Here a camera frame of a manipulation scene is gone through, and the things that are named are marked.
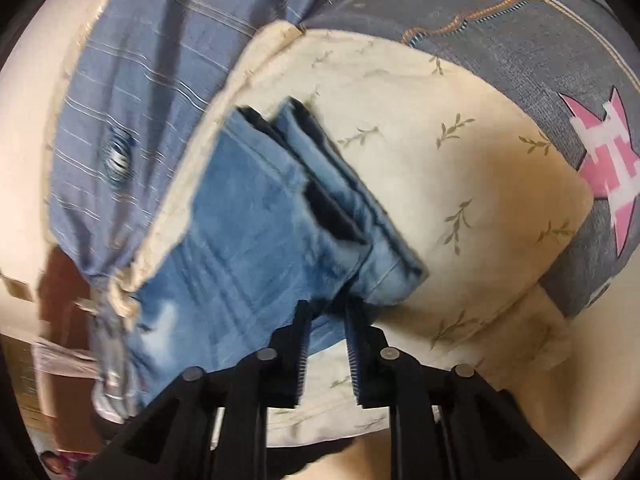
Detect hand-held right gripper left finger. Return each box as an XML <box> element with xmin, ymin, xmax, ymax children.
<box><xmin>102</xmin><ymin>300</ymin><xmax>313</xmax><ymax>480</ymax></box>

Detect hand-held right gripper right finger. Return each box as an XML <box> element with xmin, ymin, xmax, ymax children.
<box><xmin>344</xmin><ymin>299</ymin><xmax>581</xmax><ymax>480</ymax></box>

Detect blue denim pants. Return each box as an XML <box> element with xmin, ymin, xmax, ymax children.
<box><xmin>92</xmin><ymin>97</ymin><xmax>428</xmax><ymax>418</ymax></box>

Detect dark cloth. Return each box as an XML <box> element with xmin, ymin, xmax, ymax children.
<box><xmin>265</xmin><ymin>432</ymin><xmax>396</xmax><ymax>480</ymax></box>

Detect cream leaf-print bed sheet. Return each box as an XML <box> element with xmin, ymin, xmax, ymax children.
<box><xmin>115</xmin><ymin>22</ymin><xmax>596</xmax><ymax>448</ymax></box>

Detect white cloth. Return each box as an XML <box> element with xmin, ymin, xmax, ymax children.
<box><xmin>32</xmin><ymin>337</ymin><xmax>98</xmax><ymax>376</ymax></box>

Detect brown headboard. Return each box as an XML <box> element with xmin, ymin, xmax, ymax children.
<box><xmin>37</xmin><ymin>250</ymin><xmax>108</xmax><ymax>456</ymax></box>

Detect wooden cabinet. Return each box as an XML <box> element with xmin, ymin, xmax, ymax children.
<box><xmin>0</xmin><ymin>335</ymin><xmax>56</xmax><ymax>426</ymax></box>

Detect blue plaid quilt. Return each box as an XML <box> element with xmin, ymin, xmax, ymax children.
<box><xmin>42</xmin><ymin>0</ymin><xmax>366</xmax><ymax>281</ymax></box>

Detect grey printed blanket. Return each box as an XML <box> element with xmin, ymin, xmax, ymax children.
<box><xmin>302</xmin><ymin>0</ymin><xmax>640</xmax><ymax>318</ymax></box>

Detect beige wall sticker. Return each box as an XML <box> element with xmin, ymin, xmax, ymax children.
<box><xmin>0</xmin><ymin>272</ymin><xmax>36</xmax><ymax>303</ymax></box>

